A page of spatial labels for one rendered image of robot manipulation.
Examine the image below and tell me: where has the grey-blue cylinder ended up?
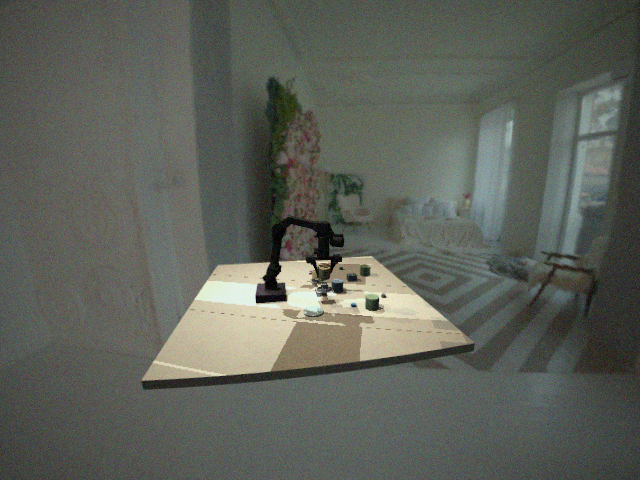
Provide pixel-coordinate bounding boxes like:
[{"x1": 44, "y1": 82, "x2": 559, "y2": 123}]
[{"x1": 332, "y1": 279, "x2": 343, "y2": 294}]

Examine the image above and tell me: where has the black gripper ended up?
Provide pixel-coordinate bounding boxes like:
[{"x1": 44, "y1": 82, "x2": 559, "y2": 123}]
[{"x1": 306, "y1": 246, "x2": 342, "y2": 274}]

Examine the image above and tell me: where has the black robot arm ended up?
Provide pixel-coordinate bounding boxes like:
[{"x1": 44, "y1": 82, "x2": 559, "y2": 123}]
[{"x1": 262, "y1": 216, "x2": 344, "y2": 291}]

